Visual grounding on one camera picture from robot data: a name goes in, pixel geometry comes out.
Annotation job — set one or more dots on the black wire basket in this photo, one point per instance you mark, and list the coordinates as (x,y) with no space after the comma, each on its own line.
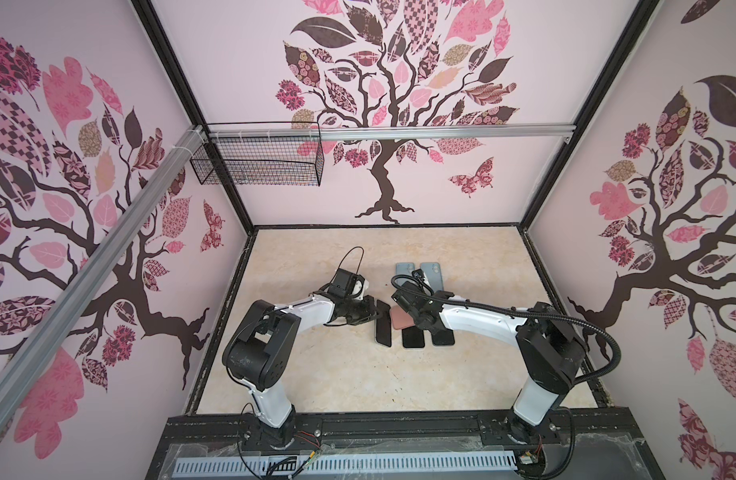
(261,153)

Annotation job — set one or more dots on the white slotted cable duct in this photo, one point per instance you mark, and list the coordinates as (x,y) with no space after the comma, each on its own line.
(342,466)

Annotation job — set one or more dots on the left aluminium rail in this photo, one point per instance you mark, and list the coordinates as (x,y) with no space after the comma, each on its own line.
(30,361)

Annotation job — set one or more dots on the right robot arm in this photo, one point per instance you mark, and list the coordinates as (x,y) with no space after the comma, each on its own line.
(550,347)

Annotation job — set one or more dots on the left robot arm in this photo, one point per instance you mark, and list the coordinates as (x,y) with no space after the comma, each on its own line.
(259,350)

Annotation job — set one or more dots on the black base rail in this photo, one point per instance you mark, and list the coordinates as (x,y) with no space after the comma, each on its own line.
(581,443)

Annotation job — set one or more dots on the aluminium rail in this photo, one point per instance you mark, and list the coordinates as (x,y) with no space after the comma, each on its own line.
(399,133)
(30,361)

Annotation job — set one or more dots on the white phone case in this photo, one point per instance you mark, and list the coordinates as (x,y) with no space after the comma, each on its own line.
(404,278)

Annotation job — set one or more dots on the pink phone case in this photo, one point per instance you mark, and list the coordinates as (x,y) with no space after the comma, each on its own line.
(400,319)

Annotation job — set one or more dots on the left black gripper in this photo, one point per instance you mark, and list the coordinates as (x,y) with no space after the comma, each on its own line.
(369,310)

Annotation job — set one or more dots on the black smartphone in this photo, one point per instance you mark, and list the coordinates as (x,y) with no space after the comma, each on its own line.
(444,337)

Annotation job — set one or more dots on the light blue phone case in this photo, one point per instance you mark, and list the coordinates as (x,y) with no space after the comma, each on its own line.
(432,277)

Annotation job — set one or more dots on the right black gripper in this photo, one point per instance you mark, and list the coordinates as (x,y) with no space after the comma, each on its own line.
(434,295)

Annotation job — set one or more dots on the back aluminium rail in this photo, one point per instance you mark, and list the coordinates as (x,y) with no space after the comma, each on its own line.
(399,133)

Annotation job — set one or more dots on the phone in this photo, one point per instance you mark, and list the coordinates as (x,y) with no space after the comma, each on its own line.
(413,338)
(383,324)

